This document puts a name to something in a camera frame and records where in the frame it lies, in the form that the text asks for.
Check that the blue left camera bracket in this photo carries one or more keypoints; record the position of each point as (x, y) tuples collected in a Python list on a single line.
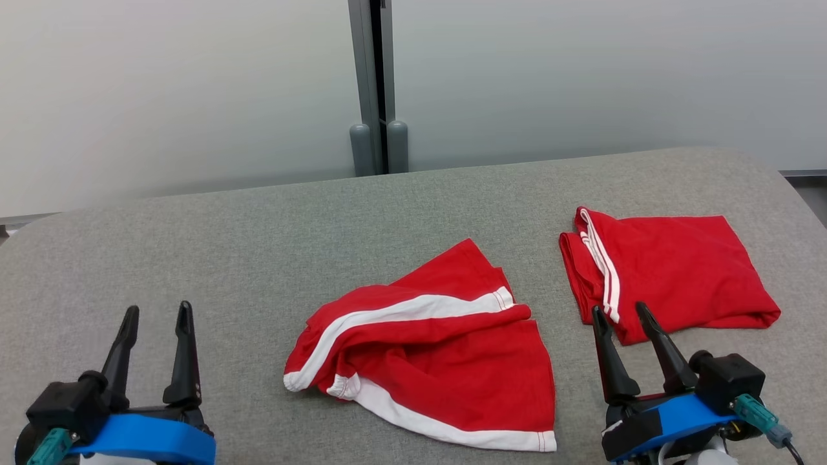
[(155, 439)]

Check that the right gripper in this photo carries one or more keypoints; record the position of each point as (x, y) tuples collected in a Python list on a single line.
[(636, 429)]

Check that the teal right camera connector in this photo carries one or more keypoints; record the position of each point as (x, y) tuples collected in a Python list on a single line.
[(759, 418)]

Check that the blue camera bracket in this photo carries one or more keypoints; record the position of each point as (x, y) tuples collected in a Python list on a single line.
[(155, 439), (691, 416)]

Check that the blue right camera bracket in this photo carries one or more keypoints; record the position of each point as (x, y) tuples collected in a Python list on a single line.
[(691, 416)]

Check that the grey rounded door post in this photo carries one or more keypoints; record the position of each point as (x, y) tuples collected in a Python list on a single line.
[(362, 152), (397, 148)]

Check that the teal camera connector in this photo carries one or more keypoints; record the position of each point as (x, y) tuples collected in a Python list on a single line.
[(50, 447), (759, 418)]

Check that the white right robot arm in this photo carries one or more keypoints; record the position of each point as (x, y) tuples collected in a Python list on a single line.
[(704, 457)]

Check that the red Bulls 23 jersey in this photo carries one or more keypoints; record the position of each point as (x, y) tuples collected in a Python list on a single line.
[(685, 271)]

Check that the red shorts with white stripes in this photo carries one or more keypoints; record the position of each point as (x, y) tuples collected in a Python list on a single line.
[(452, 374)]

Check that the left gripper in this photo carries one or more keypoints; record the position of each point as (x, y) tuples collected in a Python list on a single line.
[(168, 414)]

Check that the teal left camera connector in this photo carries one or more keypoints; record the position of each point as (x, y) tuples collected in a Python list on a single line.
[(50, 447)]

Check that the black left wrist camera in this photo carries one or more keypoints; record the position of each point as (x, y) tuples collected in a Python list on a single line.
[(64, 403)]

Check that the grey door frame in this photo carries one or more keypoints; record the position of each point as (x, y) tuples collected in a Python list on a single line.
[(371, 64)]

